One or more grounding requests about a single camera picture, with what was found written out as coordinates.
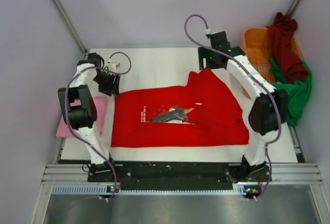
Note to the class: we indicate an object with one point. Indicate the left corner aluminium post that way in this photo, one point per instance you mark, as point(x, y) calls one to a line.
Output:
point(69, 25)

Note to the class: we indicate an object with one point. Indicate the aluminium frame rail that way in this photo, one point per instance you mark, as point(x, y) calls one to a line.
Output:
point(282, 173)

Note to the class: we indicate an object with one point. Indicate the green t-shirt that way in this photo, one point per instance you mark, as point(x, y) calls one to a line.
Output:
point(298, 93)

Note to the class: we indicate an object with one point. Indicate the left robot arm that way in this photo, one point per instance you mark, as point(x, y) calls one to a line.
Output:
point(79, 109)

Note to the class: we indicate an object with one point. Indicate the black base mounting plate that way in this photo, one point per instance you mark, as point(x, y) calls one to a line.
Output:
point(179, 175)

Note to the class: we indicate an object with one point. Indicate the red teddy bear t-shirt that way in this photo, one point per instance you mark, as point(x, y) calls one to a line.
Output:
point(203, 113)

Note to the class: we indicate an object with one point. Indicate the dark red t-shirt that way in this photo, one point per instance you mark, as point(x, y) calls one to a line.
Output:
point(280, 34)

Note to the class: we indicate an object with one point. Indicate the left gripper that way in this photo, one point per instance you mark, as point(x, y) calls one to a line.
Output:
point(112, 88)

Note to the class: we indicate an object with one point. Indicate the folded pink t-shirt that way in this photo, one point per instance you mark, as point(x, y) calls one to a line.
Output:
point(101, 104)

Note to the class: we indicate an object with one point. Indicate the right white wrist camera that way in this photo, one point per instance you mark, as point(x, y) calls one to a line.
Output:
point(207, 32)

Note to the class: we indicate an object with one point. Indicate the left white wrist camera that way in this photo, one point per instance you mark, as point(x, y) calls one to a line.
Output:
point(113, 66)

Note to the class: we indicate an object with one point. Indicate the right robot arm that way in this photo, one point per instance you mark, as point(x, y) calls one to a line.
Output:
point(269, 105)

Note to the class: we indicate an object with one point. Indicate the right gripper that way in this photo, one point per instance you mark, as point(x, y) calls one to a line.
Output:
point(203, 52)

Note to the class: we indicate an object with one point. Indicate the orange plastic basket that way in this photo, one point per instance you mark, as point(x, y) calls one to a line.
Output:
point(255, 44)

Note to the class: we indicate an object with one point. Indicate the grey slotted cable duct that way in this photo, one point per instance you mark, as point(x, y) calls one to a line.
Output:
point(63, 189)

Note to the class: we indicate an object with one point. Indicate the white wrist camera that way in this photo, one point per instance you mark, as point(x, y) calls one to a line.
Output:
point(113, 66)
point(207, 32)

